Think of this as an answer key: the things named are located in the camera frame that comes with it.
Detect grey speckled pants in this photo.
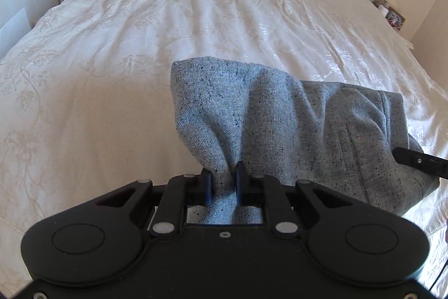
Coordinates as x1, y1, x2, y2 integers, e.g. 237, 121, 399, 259
170, 58, 440, 225

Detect cream embroidered bedspread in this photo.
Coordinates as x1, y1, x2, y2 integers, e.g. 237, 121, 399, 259
1, 0, 447, 296

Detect white right nightstand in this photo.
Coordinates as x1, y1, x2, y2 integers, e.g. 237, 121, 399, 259
368, 0, 415, 50

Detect right photo frame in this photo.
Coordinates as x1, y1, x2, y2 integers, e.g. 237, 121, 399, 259
385, 7, 405, 30

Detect white panel against wall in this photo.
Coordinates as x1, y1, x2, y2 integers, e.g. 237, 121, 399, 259
0, 8, 31, 58

